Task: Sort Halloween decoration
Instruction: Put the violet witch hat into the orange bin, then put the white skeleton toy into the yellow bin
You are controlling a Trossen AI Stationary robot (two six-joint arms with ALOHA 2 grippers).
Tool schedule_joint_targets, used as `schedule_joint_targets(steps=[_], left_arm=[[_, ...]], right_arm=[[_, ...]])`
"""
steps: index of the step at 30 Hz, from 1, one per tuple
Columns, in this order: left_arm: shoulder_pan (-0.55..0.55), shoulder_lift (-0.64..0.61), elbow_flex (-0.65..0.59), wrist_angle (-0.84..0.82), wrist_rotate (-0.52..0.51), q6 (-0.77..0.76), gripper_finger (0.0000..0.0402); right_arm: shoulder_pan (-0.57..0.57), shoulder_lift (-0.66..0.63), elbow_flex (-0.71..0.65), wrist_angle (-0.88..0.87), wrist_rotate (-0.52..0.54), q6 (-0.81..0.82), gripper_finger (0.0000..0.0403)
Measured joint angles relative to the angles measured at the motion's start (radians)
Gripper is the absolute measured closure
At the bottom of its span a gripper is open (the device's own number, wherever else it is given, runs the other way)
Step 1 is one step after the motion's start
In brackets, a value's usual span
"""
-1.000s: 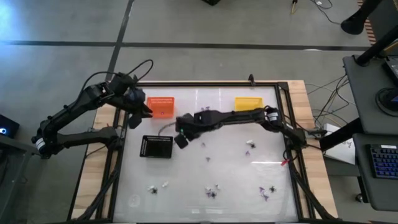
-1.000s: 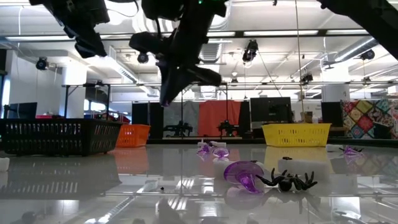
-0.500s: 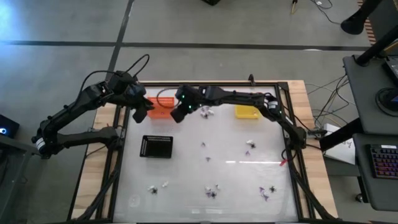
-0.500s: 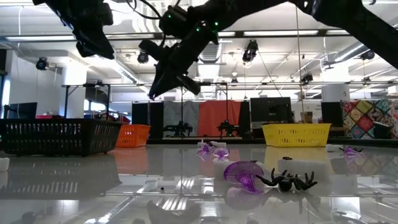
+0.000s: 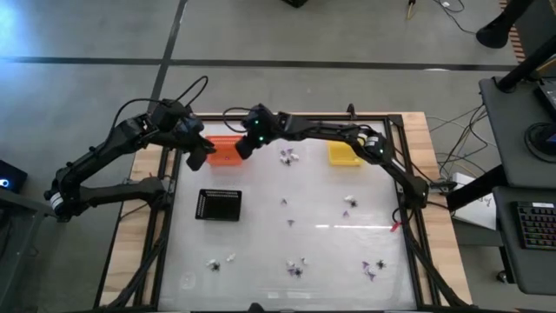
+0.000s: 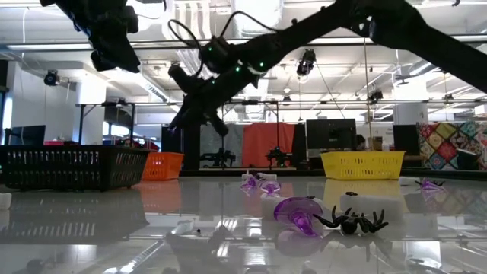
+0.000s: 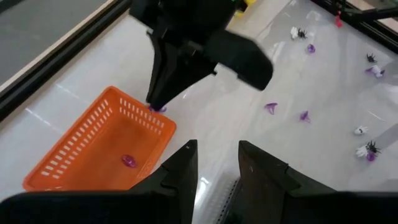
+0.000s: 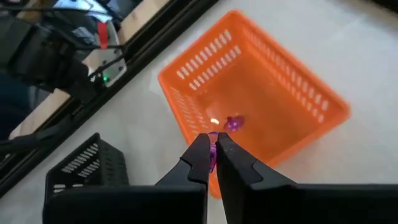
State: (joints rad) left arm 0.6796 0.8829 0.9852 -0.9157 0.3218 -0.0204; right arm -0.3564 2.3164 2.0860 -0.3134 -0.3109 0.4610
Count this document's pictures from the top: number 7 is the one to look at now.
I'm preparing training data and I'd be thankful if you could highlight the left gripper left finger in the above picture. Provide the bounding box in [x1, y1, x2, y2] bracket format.
[129, 139, 199, 224]

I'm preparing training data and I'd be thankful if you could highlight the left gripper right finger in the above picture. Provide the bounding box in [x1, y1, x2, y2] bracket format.
[238, 140, 302, 224]

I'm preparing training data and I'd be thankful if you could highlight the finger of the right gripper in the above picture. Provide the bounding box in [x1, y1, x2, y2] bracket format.
[155, 52, 215, 110]
[147, 32, 175, 108]

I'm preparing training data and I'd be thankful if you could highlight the orange plastic basket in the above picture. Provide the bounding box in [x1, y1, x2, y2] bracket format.
[22, 85, 177, 192]

